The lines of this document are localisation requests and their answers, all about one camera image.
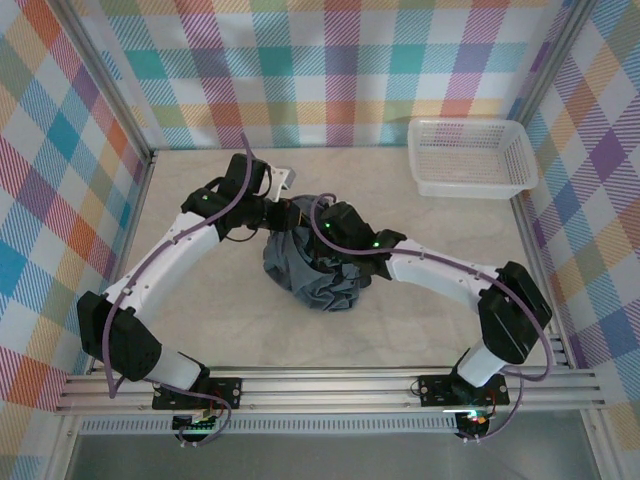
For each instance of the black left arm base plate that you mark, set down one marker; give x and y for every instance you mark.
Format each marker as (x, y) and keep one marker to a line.
(227, 392)

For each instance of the aluminium frame bar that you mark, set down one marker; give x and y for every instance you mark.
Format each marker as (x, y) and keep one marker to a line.
(597, 450)
(110, 95)
(62, 450)
(131, 235)
(555, 65)

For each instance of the grey t-shirt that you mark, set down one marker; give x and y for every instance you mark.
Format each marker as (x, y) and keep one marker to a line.
(310, 290)

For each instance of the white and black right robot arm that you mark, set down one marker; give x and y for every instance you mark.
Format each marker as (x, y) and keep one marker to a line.
(435, 275)

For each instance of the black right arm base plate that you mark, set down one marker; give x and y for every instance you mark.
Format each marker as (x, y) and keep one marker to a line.
(435, 392)

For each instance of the aluminium mounting rail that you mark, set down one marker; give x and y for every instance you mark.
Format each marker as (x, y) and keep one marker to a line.
(325, 390)

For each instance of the white plastic mesh basket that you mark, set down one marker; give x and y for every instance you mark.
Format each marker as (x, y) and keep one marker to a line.
(470, 160)

